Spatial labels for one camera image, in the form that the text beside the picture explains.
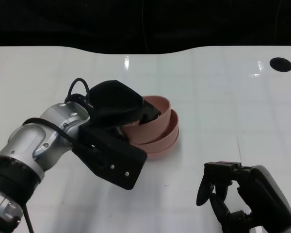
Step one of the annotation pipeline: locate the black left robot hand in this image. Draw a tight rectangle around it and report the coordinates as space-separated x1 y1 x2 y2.
88 79 162 132

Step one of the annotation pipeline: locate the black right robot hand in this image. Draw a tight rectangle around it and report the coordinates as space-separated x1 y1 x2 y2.
196 161 291 233

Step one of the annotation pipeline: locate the pink bowl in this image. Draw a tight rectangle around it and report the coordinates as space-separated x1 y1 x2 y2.
122 95 172 145
133 109 179 152
145 127 180 160

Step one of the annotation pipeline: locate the black round table grommet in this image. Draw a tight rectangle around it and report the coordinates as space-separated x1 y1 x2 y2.
269 57 291 72

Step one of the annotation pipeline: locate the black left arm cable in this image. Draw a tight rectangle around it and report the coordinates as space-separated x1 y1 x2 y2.
64 77 93 109
21 117 81 148

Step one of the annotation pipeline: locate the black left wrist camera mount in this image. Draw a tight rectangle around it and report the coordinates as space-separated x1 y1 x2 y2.
71 123 148 191

